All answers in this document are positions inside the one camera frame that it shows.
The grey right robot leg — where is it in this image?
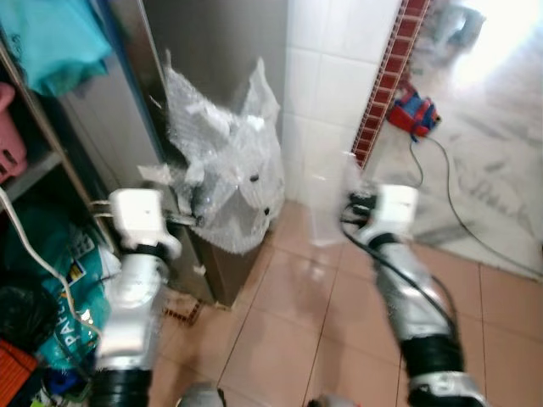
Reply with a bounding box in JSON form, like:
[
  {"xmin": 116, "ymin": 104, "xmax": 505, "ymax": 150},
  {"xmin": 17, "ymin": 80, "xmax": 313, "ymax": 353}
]
[{"xmin": 307, "ymin": 393, "xmax": 357, "ymax": 407}]

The white cord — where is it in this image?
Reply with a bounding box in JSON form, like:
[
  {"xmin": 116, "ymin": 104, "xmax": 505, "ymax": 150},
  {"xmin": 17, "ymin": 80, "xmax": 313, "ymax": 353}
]
[{"xmin": 0, "ymin": 187, "xmax": 103, "ymax": 340}]

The storage shelf unit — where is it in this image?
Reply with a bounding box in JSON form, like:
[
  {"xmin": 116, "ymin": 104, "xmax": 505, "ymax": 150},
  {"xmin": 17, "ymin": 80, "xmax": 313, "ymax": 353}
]
[{"xmin": 0, "ymin": 34, "xmax": 111, "ymax": 247}]

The blue green printed bag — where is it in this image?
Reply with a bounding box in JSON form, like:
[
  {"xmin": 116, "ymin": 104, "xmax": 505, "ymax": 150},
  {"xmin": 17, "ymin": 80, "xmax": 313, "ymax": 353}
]
[{"xmin": 34, "ymin": 222, "xmax": 121, "ymax": 374}]

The pink plastic basket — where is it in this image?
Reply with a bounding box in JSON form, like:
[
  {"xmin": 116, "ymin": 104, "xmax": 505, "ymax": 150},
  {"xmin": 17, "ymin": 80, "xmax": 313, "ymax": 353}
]
[{"xmin": 0, "ymin": 82, "xmax": 28, "ymax": 183}]

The red and blue appliance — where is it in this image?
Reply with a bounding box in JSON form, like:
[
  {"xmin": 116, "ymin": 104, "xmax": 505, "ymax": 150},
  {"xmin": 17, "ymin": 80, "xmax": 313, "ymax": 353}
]
[{"xmin": 388, "ymin": 82, "xmax": 440, "ymax": 138}]

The grey left robot leg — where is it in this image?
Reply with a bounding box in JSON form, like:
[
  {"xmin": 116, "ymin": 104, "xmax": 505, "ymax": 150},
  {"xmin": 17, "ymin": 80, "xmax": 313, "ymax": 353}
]
[{"xmin": 176, "ymin": 383, "xmax": 225, "ymax": 407}]

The black appliance cable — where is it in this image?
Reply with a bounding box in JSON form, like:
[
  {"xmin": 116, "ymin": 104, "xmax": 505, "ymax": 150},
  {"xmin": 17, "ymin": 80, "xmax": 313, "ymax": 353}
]
[{"xmin": 410, "ymin": 134, "xmax": 543, "ymax": 281}]

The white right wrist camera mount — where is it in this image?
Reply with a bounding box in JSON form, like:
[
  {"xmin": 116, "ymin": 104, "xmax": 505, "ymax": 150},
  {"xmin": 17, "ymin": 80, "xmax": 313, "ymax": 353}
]
[{"xmin": 363, "ymin": 184, "xmax": 422, "ymax": 248}]

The black bag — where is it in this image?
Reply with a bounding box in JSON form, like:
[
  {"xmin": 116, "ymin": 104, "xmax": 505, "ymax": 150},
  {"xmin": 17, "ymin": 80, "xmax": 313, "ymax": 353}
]
[{"xmin": 0, "ymin": 270, "xmax": 60, "ymax": 350}]

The bubble wrap sheet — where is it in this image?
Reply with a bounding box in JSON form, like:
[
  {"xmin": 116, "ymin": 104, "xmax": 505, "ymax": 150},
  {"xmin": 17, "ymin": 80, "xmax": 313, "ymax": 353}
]
[{"xmin": 140, "ymin": 51, "xmax": 285, "ymax": 255}]

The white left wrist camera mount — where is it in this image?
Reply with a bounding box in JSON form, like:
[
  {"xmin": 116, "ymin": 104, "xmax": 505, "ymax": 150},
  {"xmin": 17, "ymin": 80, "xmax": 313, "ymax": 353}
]
[{"xmin": 109, "ymin": 188, "xmax": 184, "ymax": 260}]

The grey robot leg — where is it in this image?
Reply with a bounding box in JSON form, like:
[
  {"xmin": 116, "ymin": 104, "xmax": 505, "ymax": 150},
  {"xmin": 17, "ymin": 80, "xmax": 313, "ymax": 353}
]
[
  {"xmin": 307, "ymin": 393, "xmax": 357, "ymax": 407},
  {"xmin": 176, "ymin": 383, "xmax": 225, "ymax": 407}
]

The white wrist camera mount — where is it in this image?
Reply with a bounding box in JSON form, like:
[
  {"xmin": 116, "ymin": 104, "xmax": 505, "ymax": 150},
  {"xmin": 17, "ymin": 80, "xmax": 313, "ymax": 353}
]
[
  {"xmin": 363, "ymin": 184, "xmax": 422, "ymax": 248},
  {"xmin": 109, "ymin": 188, "xmax": 184, "ymax": 260}
]

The teal cloth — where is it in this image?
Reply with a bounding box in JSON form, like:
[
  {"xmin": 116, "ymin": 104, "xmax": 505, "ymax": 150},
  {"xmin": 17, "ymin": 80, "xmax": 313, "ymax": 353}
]
[{"xmin": 0, "ymin": 0, "xmax": 111, "ymax": 96}]

